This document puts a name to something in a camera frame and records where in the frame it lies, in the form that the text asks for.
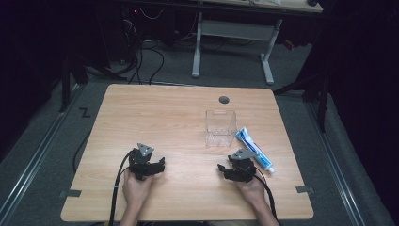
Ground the black floor cable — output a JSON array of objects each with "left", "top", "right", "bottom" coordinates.
[{"left": 72, "top": 129, "right": 92, "bottom": 174}]

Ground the clear plastic container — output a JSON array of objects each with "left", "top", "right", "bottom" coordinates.
[{"left": 204, "top": 108, "right": 238, "bottom": 149}]

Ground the bundle of black cables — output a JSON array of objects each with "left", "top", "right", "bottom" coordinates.
[{"left": 120, "top": 6, "right": 166, "bottom": 86}]

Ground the white-legged background desk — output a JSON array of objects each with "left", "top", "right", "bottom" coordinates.
[{"left": 190, "top": 0, "right": 325, "bottom": 86}]

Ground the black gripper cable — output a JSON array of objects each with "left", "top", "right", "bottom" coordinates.
[
  {"left": 253, "top": 166, "right": 279, "bottom": 221},
  {"left": 107, "top": 150, "right": 136, "bottom": 226}
]

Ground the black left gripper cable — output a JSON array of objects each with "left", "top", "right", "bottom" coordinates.
[{"left": 107, "top": 150, "right": 136, "bottom": 226}]

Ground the black metal stand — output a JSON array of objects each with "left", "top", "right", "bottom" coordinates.
[
  {"left": 58, "top": 56, "right": 128, "bottom": 114},
  {"left": 273, "top": 70, "right": 331, "bottom": 134}
]

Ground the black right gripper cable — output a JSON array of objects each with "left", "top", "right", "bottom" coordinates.
[{"left": 253, "top": 166, "right": 279, "bottom": 221}]

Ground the metal floor rail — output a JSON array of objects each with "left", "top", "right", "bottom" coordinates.
[
  {"left": 0, "top": 82, "right": 85, "bottom": 222},
  {"left": 304, "top": 100, "right": 366, "bottom": 226}
]

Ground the person's left hand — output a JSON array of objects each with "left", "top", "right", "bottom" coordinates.
[{"left": 121, "top": 169, "right": 155, "bottom": 207}]

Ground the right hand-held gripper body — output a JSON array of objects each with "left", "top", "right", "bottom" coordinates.
[{"left": 228, "top": 148, "right": 259, "bottom": 184}]

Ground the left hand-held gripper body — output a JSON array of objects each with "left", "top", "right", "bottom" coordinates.
[{"left": 128, "top": 142, "right": 160, "bottom": 182}]

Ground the person's right hand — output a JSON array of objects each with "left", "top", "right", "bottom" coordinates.
[{"left": 234, "top": 176, "right": 268, "bottom": 209}]

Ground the blue and white toothpaste tube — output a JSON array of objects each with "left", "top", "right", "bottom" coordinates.
[{"left": 234, "top": 125, "right": 277, "bottom": 175}]

